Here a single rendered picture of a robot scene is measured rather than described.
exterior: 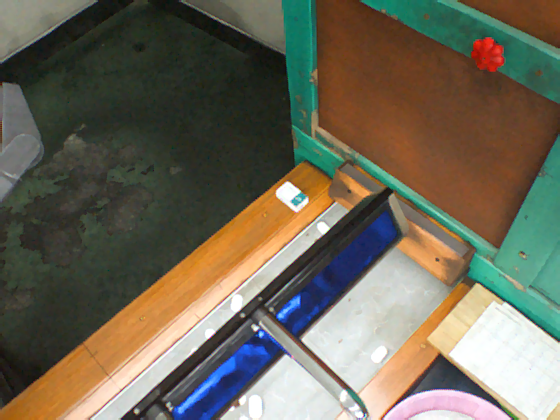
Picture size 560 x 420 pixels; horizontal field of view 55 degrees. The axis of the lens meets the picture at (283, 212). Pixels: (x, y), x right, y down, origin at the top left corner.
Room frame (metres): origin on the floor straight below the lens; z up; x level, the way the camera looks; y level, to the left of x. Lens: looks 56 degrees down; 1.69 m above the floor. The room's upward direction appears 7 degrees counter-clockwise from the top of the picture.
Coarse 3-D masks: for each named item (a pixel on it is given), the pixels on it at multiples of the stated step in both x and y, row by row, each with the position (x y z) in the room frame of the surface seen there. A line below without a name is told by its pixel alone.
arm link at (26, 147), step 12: (12, 144) 0.57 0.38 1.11; (24, 144) 0.57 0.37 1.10; (36, 144) 0.58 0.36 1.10; (0, 156) 0.55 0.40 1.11; (12, 156) 0.55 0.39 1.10; (24, 156) 0.56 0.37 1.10; (0, 168) 0.53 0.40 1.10; (12, 168) 0.54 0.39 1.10; (24, 168) 0.54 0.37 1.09; (0, 180) 0.53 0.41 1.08; (12, 180) 0.53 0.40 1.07; (0, 192) 0.52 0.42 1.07; (12, 192) 0.53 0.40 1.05; (0, 204) 0.51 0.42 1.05
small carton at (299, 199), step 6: (282, 186) 0.68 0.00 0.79; (288, 186) 0.68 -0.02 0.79; (294, 186) 0.67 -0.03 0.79; (276, 192) 0.67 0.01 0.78; (282, 192) 0.66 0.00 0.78; (288, 192) 0.66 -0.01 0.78; (294, 192) 0.66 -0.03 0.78; (300, 192) 0.66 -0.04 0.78; (282, 198) 0.65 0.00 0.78; (288, 198) 0.65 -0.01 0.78; (294, 198) 0.64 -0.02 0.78; (300, 198) 0.64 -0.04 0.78; (306, 198) 0.64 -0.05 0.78; (288, 204) 0.64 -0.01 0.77; (294, 204) 0.63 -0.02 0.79; (300, 204) 0.63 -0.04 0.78
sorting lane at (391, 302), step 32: (288, 256) 0.54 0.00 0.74; (256, 288) 0.47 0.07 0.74; (384, 288) 0.44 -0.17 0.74; (416, 288) 0.43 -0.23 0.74; (448, 288) 0.42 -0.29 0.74; (224, 320) 0.42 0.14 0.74; (320, 320) 0.39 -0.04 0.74; (352, 320) 0.38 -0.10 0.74; (384, 320) 0.38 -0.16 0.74; (416, 320) 0.37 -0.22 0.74; (320, 352) 0.33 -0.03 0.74; (352, 352) 0.32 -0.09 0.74; (256, 384) 0.29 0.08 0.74; (288, 384) 0.28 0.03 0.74; (352, 384) 0.27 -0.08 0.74; (96, 416) 0.27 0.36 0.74; (224, 416) 0.24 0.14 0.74; (288, 416) 0.23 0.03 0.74; (320, 416) 0.22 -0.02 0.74
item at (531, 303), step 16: (304, 144) 0.77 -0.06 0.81; (320, 144) 0.73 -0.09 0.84; (320, 160) 0.73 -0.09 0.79; (336, 160) 0.69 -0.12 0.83; (480, 256) 0.43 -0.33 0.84; (464, 272) 0.45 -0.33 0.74; (480, 272) 0.42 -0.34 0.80; (496, 272) 0.40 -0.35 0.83; (496, 288) 0.39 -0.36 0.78; (512, 288) 0.38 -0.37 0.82; (528, 288) 0.36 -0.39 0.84; (512, 304) 0.36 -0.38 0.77; (528, 304) 0.35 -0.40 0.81; (544, 304) 0.33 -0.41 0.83; (544, 320) 0.32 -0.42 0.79
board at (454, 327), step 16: (480, 288) 0.40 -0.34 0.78; (464, 304) 0.37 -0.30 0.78; (480, 304) 0.37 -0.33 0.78; (448, 320) 0.35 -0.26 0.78; (464, 320) 0.34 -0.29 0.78; (432, 336) 0.32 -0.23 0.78; (448, 336) 0.32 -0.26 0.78; (448, 352) 0.29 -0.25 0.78; (464, 368) 0.26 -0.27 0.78; (480, 384) 0.23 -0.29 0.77
